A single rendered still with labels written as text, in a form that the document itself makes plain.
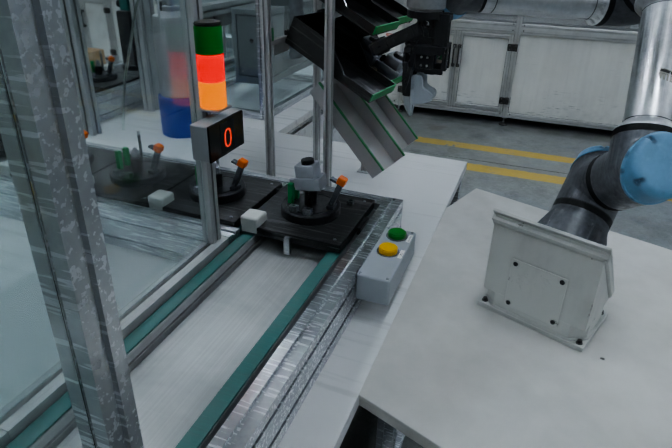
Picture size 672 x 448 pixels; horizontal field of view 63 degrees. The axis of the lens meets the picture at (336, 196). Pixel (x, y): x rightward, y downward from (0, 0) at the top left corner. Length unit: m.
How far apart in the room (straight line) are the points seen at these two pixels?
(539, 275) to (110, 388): 0.85
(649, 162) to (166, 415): 0.88
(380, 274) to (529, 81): 4.21
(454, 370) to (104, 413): 0.73
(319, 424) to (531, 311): 0.48
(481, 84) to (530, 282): 4.16
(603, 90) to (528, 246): 4.16
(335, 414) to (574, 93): 4.50
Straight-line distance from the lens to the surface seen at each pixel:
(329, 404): 0.96
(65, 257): 0.36
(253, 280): 1.14
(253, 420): 0.81
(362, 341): 1.08
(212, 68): 1.03
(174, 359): 0.98
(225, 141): 1.07
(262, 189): 1.39
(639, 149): 1.06
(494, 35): 5.10
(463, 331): 1.13
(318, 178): 1.22
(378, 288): 1.08
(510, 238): 1.11
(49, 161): 0.33
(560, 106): 5.22
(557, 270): 1.10
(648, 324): 1.30
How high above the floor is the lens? 1.56
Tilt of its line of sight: 26 degrees down
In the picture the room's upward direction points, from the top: 1 degrees clockwise
